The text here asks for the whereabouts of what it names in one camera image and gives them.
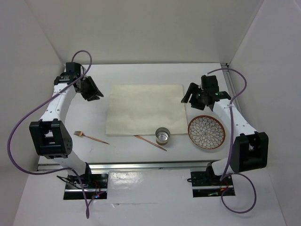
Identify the aluminium rail right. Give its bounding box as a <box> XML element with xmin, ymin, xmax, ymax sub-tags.
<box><xmin>221</xmin><ymin>63</ymin><xmax>236</xmax><ymax>97</ymax></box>

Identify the aluminium rail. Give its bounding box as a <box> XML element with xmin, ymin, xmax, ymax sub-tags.
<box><xmin>36</xmin><ymin>160</ymin><xmax>245</xmax><ymax>170</ymax></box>
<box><xmin>221</xmin><ymin>63</ymin><xmax>236</xmax><ymax>97</ymax></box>

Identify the copper knife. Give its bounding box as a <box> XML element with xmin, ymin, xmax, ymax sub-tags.
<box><xmin>134</xmin><ymin>135</ymin><xmax>167</xmax><ymax>152</ymax></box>

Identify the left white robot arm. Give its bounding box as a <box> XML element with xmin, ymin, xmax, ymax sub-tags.
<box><xmin>29</xmin><ymin>62</ymin><xmax>103</xmax><ymax>188</ymax></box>

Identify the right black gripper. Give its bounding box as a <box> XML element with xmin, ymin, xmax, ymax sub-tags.
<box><xmin>181</xmin><ymin>82</ymin><xmax>207</xmax><ymax>111</ymax></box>

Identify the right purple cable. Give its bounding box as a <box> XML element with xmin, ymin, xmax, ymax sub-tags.
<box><xmin>206</xmin><ymin>68</ymin><xmax>256</xmax><ymax>214</ymax></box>

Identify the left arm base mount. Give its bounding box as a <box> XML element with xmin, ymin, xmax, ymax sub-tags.
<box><xmin>57</xmin><ymin>173</ymin><xmax>109</xmax><ymax>200</ymax></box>

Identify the floral patterned plate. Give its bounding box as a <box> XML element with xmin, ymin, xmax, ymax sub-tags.
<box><xmin>188</xmin><ymin>115</ymin><xmax>226</xmax><ymax>150</ymax></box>

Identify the cream cloth napkin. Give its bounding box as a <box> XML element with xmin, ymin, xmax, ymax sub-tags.
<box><xmin>105</xmin><ymin>84</ymin><xmax>188</xmax><ymax>136</ymax></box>

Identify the aluminium rail front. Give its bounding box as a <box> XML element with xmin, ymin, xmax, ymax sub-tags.
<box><xmin>36</xmin><ymin>160</ymin><xmax>245</xmax><ymax>170</ymax></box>

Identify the silver metal cup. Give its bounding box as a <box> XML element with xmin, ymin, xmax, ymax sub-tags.
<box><xmin>155</xmin><ymin>127</ymin><xmax>170</xmax><ymax>145</ymax></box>

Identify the copper fork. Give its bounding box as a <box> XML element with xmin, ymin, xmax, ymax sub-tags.
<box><xmin>73</xmin><ymin>131</ymin><xmax>109</xmax><ymax>145</ymax></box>

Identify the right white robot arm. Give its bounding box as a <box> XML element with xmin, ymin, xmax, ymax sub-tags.
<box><xmin>181</xmin><ymin>75</ymin><xmax>269</xmax><ymax>185</ymax></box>

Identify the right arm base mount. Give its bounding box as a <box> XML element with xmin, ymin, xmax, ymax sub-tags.
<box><xmin>187</xmin><ymin>171</ymin><xmax>236</xmax><ymax>198</ymax></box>

